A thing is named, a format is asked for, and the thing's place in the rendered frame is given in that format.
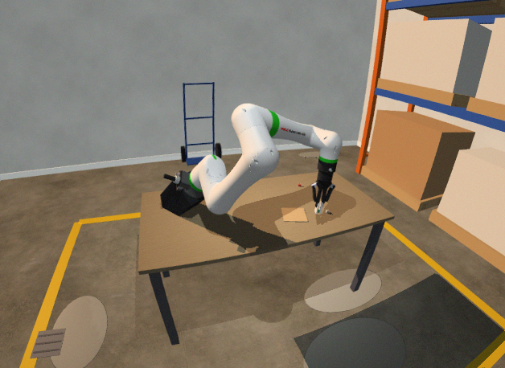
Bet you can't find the tan flat mat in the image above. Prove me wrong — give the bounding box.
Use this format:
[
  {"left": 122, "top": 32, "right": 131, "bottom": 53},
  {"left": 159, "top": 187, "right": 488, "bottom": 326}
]
[{"left": 281, "top": 208, "right": 308, "bottom": 222}]

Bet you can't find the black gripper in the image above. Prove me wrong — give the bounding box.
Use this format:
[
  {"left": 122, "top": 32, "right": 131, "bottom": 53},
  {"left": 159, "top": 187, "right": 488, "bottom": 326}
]
[{"left": 311, "top": 171, "right": 335, "bottom": 214}]

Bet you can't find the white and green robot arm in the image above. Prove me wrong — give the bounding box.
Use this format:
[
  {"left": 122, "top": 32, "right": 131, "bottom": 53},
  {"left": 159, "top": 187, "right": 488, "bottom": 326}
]
[{"left": 163, "top": 104, "right": 343, "bottom": 215}]

